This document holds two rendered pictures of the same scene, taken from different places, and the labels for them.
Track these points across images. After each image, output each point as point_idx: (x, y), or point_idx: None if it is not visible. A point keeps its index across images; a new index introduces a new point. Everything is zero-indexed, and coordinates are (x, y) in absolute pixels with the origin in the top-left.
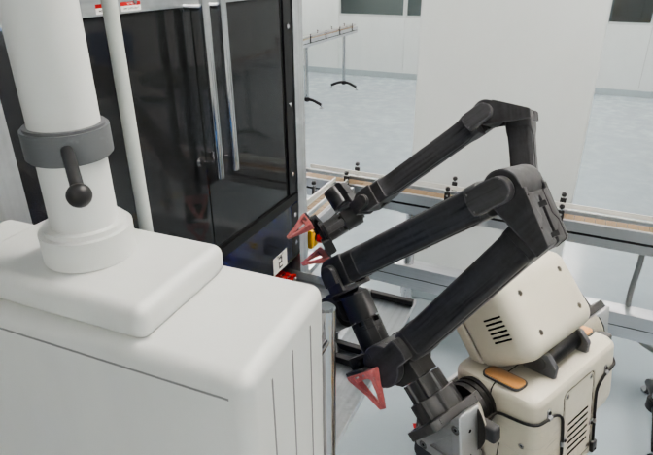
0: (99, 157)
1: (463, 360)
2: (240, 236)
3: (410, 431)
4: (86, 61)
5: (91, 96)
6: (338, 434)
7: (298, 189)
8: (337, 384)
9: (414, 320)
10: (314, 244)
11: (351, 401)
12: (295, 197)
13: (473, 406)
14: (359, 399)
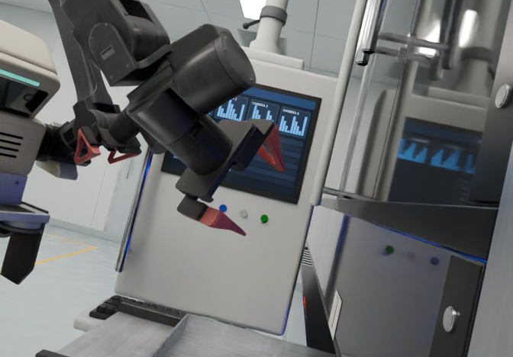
0: (259, 18)
1: (38, 123)
2: (376, 204)
3: (88, 162)
4: None
5: None
6: (111, 318)
7: (502, 193)
8: (111, 356)
9: (104, 85)
10: None
11: (90, 339)
12: (478, 231)
13: (55, 122)
14: (78, 339)
